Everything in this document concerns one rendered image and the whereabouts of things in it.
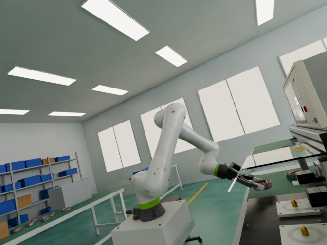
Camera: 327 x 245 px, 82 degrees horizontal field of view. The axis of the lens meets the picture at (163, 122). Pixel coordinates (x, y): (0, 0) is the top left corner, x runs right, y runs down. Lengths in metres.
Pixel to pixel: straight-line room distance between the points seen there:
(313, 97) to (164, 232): 0.79
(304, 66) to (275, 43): 5.16
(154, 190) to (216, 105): 4.87
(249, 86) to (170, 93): 2.34
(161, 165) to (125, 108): 6.26
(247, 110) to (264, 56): 1.42
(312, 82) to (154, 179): 0.70
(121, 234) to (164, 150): 0.49
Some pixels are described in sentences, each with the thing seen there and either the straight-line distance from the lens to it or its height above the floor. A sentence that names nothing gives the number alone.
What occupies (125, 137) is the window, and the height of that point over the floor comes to 2.03.
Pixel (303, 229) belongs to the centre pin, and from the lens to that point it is 0.86.
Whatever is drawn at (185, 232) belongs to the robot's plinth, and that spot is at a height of 0.74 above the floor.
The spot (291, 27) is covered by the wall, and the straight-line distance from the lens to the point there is 5.97.
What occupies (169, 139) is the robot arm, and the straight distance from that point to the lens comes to 0.98.
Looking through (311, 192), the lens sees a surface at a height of 0.92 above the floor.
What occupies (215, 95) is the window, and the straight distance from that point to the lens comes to 5.68.
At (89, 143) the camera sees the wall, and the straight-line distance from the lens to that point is 8.54.
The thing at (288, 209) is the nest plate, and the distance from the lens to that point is 1.07.
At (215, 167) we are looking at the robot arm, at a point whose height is 0.98.
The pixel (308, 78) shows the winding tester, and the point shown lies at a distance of 0.69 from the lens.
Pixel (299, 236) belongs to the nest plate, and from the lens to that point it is 0.87.
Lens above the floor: 1.18
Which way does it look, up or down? 8 degrees up
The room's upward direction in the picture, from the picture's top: 16 degrees counter-clockwise
